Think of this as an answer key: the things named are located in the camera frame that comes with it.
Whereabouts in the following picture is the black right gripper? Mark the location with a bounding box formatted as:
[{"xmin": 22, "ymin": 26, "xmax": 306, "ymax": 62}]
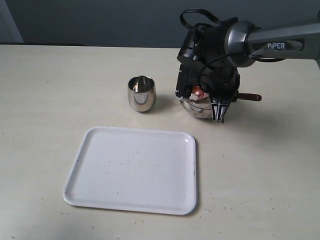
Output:
[{"xmin": 193, "ymin": 18, "xmax": 240, "ymax": 123}]

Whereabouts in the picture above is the dark red wooden spoon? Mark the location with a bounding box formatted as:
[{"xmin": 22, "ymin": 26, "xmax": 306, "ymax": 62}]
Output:
[{"xmin": 189, "ymin": 86, "xmax": 262, "ymax": 102}]

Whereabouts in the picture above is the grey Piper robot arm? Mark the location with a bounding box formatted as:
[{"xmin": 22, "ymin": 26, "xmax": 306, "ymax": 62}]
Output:
[{"xmin": 194, "ymin": 18, "xmax": 320, "ymax": 122}]

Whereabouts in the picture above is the steel bowl of rice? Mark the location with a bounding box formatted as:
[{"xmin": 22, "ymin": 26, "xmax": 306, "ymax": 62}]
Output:
[{"xmin": 179, "ymin": 96, "xmax": 213, "ymax": 121}]

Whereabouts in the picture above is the small steel cup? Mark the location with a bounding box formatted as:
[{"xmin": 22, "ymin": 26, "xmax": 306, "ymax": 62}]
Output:
[{"xmin": 127, "ymin": 75, "xmax": 157, "ymax": 113}]

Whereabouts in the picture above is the white rectangular plastic tray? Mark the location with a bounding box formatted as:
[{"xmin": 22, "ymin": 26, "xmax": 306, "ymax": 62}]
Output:
[{"xmin": 62, "ymin": 126, "xmax": 197, "ymax": 216}]

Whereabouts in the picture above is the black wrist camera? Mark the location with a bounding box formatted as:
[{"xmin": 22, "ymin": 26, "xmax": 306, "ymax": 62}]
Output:
[{"xmin": 175, "ymin": 31, "xmax": 203, "ymax": 100}]

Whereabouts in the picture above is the black camera cable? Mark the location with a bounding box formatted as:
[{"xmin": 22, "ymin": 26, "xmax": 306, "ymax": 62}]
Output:
[{"xmin": 179, "ymin": 8, "xmax": 266, "ymax": 87}]

